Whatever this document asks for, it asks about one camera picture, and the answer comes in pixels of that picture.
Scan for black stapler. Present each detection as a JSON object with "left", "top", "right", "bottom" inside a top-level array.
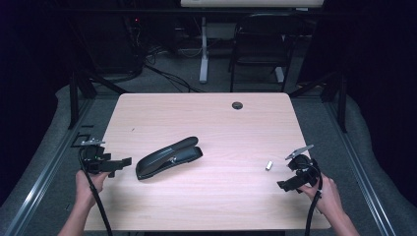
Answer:
[{"left": 135, "top": 136, "right": 205, "bottom": 181}]

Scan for dark equipment with red light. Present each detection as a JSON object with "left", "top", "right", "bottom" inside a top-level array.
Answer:
[{"left": 94, "top": 14, "right": 146, "bottom": 75}]

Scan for white standing desk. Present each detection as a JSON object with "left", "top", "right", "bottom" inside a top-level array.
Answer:
[{"left": 180, "top": 0, "right": 326, "bottom": 85}]

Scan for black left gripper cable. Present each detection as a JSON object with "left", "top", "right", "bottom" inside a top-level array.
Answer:
[{"left": 78, "top": 148, "right": 114, "bottom": 236}]

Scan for black metal stand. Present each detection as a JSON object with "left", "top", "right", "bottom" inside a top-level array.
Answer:
[
  {"left": 68, "top": 70, "right": 129, "bottom": 131},
  {"left": 288, "top": 72, "right": 348, "bottom": 134}
]

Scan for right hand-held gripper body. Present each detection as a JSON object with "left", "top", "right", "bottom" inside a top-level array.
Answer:
[{"left": 284, "top": 145, "right": 321, "bottom": 187}]

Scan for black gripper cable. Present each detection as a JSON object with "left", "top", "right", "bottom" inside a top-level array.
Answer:
[
  {"left": 78, "top": 148, "right": 114, "bottom": 236},
  {"left": 304, "top": 160, "right": 324, "bottom": 236}
]

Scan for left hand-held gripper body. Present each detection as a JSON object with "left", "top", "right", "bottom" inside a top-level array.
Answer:
[{"left": 79, "top": 138, "right": 114, "bottom": 175}]

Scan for black chair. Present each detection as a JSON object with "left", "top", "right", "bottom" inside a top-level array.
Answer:
[{"left": 228, "top": 13, "right": 304, "bottom": 93}]

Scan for black floor cable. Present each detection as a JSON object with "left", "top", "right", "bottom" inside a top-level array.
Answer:
[{"left": 144, "top": 63, "right": 205, "bottom": 93}]

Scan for person's left hand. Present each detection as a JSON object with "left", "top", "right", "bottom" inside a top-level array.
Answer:
[{"left": 75, "top": 169, "right": 111, "bottom": 206}]

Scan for aluminium floor rail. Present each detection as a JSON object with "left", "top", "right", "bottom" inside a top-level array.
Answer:
[
  {"left": 3, "top": 97, "right": 96, "bottom": 236},
  {"left": 324, "top": 97, "right": 397, "bottom": 236}
]

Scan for person's right hand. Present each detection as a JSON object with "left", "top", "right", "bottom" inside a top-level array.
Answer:
[{"left": 298, "top": 173, "right": 345, "bottom": 219}]

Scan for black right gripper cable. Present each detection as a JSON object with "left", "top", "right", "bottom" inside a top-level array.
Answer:
[{"left": 304, "top": 160, "right": 324, "bottom": 236}]

